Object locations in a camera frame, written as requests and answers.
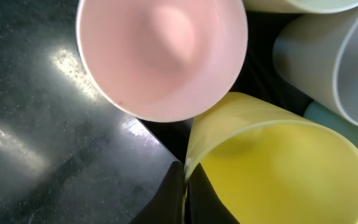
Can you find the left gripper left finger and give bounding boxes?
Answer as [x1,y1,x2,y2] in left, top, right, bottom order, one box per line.
[129,160,185,224]

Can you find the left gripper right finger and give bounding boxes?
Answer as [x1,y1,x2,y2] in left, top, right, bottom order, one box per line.
[186,162,241,224]

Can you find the yellow cup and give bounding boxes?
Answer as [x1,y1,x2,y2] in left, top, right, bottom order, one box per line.
[183,91,358,224]

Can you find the pink cup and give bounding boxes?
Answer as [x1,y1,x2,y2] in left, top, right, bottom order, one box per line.
[75,0,249,123]

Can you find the green cup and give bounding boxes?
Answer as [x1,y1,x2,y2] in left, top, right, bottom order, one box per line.
[303,101,358,208]

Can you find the grey cup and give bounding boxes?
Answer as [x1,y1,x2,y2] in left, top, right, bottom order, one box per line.
[272,0,358,131]

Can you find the cream cup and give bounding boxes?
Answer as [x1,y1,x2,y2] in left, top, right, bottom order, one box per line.
[242,0,358,15]

